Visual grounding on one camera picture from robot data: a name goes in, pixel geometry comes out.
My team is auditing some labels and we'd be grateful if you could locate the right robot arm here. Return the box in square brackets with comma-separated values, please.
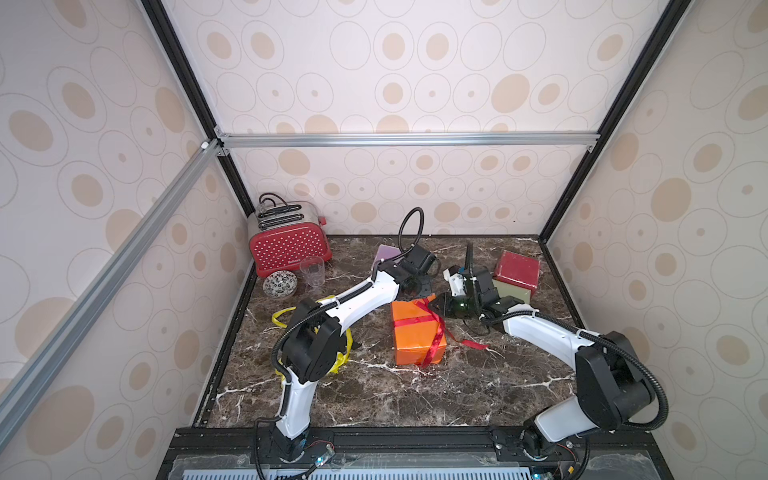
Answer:
[430, 247, 670, 460]

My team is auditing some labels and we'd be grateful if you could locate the yellow ribbon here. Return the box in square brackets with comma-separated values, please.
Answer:
[280, 324, 351, 383]
[271, 307, 296, 329]

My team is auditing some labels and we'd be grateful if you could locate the green gift box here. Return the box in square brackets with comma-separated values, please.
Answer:
[493, 280, 531, 304]

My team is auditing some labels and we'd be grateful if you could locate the patterned ceramic bowl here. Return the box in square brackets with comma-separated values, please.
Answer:
[262, 270, 298, 299]

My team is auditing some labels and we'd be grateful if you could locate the dark red gift box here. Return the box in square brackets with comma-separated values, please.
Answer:
[493, 251, 540, 295]

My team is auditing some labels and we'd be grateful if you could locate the red polka dot toaster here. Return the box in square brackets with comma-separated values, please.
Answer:
[247, 192, 332, 278]

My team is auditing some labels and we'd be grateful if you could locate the clear plastic cup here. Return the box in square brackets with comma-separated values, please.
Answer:
[299, 256, 325, 291]

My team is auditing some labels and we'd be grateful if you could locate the diagonal aluminium bar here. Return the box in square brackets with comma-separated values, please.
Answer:
[1, 139, 223, 448]

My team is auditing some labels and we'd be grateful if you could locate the black frame post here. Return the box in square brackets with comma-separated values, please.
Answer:
[539, 0, 692, 246]
[140, 0, 255, 216]

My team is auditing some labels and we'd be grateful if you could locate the horizontal aluminium bar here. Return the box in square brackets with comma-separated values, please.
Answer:
[220, 131, 600, 149]

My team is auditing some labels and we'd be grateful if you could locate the orange gift box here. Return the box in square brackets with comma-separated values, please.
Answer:
[391, 293, 449, 367]

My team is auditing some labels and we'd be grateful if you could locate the black frame post right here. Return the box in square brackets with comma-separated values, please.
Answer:
[539, 0, 692, 246]

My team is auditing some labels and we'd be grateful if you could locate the black frame post left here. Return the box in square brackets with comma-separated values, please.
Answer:
[140, 0, 255, 216]

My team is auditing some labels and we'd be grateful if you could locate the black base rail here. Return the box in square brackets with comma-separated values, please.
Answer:
[157, 426, 672, 479]

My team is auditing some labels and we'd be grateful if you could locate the purple gift box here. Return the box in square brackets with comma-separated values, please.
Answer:
[372, 244, 401, 271]

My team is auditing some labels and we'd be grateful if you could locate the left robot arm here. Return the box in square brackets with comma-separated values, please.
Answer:
[271, 207, 435, 442]

